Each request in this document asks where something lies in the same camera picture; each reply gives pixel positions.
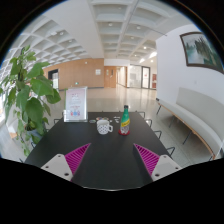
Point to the recessed ceiling lights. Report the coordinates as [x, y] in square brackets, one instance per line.
[110, 24]

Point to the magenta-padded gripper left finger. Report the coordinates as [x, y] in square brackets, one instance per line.
[76, 157]

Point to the framed landscape picture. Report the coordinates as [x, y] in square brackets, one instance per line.
[203, 50]

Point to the small round colourful sticker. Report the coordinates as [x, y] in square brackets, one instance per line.
[92, 121]
[105, 118]
[99, 118]

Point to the grey plant pot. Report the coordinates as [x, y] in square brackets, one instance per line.
[35, 136]

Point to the large green leafy plant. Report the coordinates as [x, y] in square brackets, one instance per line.
[31, 100]

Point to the long white bench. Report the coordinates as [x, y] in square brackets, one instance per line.
[200, 115]

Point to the clear acrylic sign stand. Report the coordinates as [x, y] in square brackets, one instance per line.
[75, 105]

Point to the green drink bottle black cap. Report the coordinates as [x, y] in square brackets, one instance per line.
[125, 120]

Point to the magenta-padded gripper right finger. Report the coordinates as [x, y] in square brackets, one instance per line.
[148, 159]

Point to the white dotted mug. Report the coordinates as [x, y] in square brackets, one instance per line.
[103, 127]

